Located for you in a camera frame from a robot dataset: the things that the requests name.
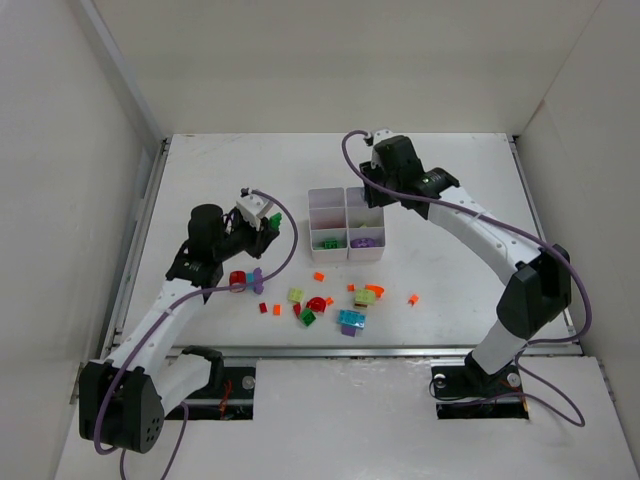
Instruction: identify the green lego plate piece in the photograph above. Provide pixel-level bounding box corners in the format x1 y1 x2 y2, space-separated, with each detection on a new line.
269 212 282 231

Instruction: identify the red cylinder lego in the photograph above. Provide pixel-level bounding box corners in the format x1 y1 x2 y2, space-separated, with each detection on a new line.
229 270 247 293

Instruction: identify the purple lego block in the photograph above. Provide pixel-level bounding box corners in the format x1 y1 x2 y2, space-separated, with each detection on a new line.
350 237 376 249

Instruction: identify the purple flower lego piece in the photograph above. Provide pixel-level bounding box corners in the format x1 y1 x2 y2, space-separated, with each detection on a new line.
246 267 264 295

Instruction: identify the lime pink lego brick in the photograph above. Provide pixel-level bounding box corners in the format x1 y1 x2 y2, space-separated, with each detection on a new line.
354 289 377 309

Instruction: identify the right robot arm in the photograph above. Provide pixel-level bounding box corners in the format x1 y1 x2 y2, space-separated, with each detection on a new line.
359 130 571 395

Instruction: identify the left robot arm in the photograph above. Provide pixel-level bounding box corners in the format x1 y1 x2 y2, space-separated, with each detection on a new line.
78 194 281 455

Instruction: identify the right white compartment tray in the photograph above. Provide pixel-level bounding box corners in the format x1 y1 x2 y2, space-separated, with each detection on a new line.
345 187 386 262

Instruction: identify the white compartment tray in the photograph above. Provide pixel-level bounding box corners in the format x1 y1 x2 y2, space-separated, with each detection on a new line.
308 187 348 263
345 187 386 262

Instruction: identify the left white compartment tray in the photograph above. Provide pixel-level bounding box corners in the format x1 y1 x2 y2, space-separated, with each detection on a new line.
308 187 348 263

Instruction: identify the orange teardrop lego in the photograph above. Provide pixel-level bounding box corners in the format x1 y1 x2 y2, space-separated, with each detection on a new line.
365 284 385 299

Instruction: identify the red dome lego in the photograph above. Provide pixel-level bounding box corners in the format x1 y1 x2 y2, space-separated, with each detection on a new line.
306 296 327 314

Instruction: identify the blue lego brick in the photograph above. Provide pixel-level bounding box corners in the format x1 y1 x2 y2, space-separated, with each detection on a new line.
338 310 366 329

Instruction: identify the purple lego under blue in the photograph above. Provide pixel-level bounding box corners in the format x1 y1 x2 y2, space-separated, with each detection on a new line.
340 324 363 338

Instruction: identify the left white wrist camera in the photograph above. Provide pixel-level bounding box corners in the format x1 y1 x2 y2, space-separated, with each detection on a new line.
236 194 273 231

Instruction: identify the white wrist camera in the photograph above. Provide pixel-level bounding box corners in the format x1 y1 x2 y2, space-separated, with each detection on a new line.
236 194 273 231
365 128 395 148

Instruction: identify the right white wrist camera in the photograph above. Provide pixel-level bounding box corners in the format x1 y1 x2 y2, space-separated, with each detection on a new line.
365 128 395 148

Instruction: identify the metal rail front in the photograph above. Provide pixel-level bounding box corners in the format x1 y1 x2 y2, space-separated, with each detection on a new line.
165 343 583 359

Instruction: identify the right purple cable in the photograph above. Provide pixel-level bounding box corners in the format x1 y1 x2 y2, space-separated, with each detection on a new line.
341 129 594 429

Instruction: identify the purple cable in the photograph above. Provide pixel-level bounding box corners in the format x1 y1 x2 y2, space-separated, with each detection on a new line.
92 186 300 480
341 129 594 429

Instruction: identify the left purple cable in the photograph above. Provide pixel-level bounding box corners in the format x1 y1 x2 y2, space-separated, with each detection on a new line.
92 186 300 480

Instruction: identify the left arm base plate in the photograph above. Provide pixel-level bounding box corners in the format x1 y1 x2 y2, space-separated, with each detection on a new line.
156 362 256 421

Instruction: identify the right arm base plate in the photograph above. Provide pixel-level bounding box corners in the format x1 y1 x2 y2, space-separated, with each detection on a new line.
429 364 529 420

